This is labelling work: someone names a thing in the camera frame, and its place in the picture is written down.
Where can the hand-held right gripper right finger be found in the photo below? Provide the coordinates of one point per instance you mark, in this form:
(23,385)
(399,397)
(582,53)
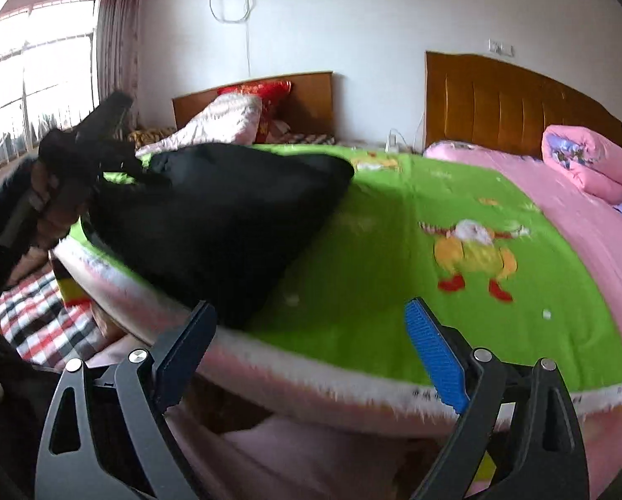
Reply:
(438,359)

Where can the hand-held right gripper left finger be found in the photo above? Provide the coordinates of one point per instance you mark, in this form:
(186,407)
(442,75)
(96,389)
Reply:
(186,354)

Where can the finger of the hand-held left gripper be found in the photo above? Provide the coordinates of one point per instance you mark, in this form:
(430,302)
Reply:
(128,173)

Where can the black pants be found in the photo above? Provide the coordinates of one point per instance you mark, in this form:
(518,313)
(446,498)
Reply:
(212,218)

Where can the person's left hand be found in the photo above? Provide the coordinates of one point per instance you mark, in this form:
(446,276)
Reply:
(55,221)

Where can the green printed blanket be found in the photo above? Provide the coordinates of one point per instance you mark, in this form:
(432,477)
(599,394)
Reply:
(394,281)

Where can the pink white pillow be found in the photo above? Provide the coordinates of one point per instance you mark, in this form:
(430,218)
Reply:
(217,120)

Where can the window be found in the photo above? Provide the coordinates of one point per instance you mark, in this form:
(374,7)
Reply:
(45,62)

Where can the yellow red striped cloth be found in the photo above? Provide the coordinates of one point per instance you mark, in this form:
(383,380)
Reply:
(71,289)

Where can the pink curtain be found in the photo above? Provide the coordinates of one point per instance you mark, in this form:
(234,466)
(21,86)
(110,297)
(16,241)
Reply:
(118,36)

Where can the red black checked cloth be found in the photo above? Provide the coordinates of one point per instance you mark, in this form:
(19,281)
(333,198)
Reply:
(35,317)

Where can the red pillow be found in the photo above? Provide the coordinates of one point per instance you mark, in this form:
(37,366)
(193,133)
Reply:
(269,94)

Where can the pink bed sheet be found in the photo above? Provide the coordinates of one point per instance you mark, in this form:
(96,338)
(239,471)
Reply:
(592,250)

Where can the small wooden headboard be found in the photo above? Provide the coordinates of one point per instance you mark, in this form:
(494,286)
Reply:
(311,99)

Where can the folded pink quilt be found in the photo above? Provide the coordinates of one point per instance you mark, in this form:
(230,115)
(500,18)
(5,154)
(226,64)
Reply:
(587,161)

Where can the large wooden headboard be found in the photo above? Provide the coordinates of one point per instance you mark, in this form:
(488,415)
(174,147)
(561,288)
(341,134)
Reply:
(498,104)

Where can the white wall socket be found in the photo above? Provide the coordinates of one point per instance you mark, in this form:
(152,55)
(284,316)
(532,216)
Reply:
(501,48)

